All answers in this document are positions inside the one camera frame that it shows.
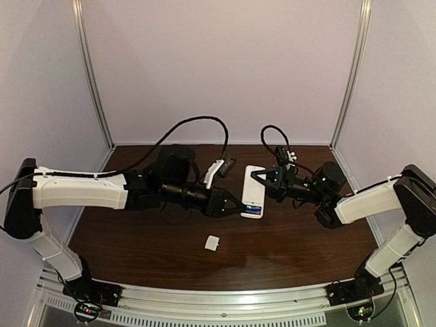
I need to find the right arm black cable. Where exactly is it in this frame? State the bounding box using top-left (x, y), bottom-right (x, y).
top-left (260, 125), bottom-right (321, 174)

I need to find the left controller board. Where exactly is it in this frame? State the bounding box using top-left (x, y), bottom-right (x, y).
top-left (73, 302), bottom-right (102, 324)

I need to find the aluminium front rail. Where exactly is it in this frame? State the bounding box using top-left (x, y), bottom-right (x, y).
top-left (32, 267), bottom-right (415, 324)

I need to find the aluminium corner post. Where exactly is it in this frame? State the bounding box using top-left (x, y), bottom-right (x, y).
top-left (71, 0), bottom-right (115, 151)
top-left (328, 0), bottom-right (373, 151)

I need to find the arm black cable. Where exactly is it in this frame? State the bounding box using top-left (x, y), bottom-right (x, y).
top-left (260, 125), bottom-right (321, 174)
top-left (0, 115), bottom-right (229, 202)

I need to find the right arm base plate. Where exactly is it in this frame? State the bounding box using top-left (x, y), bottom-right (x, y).
top-left (325, 277), bottom-right (384, 307)

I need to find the white battery cover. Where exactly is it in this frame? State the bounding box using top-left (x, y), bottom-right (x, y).
top-left (204, 235), bottom-right (220, 251)

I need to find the right controller board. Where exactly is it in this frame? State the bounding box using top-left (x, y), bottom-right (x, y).
top-left (346, 300), bottom-right (375, 323)

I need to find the left aluminium corner post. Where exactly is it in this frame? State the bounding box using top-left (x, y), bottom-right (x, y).
top-left (71, 0), bottom-right (115, 151)

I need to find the white remote control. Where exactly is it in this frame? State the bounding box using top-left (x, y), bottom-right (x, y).
top-left (240, 165), bottom-right (265, 219)

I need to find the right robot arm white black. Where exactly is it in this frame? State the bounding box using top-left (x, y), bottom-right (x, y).
top-left (247, 161), bottom-right (435, 296)

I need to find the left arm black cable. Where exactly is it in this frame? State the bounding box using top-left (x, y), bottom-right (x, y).
top-left (0, 115), bottom-right (229, 202)

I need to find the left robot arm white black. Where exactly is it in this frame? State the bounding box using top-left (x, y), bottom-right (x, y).
top-left (2, 145), bottom-right (245, 298)

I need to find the right aluminium corner post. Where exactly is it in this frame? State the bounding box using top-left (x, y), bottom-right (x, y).
top-left (328, 0), bottom-right (373, 151)

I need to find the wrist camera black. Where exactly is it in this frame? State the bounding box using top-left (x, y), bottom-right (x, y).
top-left (202, 155), bottom-right (236, 189)
top-left (274, 146), bottom-right (297, 170)

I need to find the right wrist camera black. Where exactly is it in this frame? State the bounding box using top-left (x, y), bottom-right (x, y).
top-left (274, 146), bottom-right (297, 170)

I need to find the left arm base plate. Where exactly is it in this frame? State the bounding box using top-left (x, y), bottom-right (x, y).
top-left (63, 278), bottom-right (122, 307)

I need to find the blue AAA battery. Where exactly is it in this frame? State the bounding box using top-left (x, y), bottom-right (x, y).
top-left (246, 204), bottom-right (262, 211)

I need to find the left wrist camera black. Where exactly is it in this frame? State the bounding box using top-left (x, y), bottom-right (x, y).
top-left (202, 155), bottom-right (236, 189)

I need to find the controller board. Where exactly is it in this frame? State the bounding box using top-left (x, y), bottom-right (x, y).
top-left (73, 302), bottom-right (102, 324)
top-left (346, 300), bottom-right (375, 323)

